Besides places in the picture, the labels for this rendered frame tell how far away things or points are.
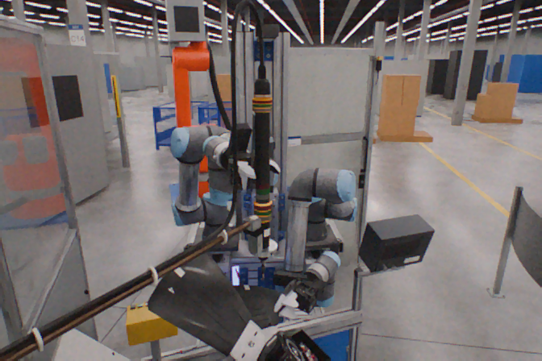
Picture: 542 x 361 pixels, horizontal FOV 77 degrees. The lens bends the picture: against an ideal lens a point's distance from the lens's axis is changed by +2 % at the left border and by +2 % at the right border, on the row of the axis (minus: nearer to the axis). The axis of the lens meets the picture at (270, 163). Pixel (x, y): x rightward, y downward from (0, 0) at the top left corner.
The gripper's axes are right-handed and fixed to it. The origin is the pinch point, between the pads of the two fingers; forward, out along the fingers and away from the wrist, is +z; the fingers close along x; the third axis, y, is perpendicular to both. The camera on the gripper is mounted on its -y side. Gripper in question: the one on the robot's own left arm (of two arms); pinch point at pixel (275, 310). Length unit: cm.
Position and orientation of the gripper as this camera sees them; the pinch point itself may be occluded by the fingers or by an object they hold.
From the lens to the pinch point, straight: 110.8
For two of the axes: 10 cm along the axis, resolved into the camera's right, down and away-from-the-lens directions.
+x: -0.8, 9.3, 3.5
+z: -5.7, 2.4, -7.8
